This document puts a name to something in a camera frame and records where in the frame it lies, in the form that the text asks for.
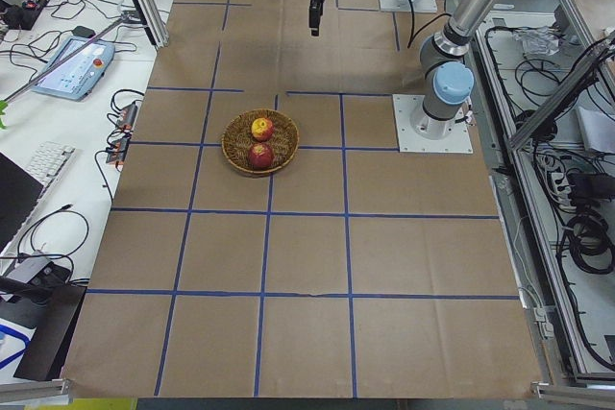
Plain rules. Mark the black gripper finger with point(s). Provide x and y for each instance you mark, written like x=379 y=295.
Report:
x=315 y=12

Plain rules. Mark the blue teach pendant tablet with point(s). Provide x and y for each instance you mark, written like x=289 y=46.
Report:
x=78 y=76

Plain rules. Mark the round wicker basket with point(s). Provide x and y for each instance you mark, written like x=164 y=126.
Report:
x=237 y=139

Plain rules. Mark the black laptop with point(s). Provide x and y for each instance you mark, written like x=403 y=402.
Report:
x=19 y=197

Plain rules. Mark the yellow-red apple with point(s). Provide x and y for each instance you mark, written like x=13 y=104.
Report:
x=262 y=129

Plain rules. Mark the dark red apple in basket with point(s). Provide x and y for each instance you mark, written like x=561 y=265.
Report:
x=260 y=156

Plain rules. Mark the orange black usb hub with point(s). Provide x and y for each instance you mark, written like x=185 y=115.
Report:
x=117 y=151
x=127 y=117

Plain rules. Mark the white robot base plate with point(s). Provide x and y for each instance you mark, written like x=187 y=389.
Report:
x=416 y=134

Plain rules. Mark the white keyboard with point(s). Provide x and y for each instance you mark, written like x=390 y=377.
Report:
x=48 y=162

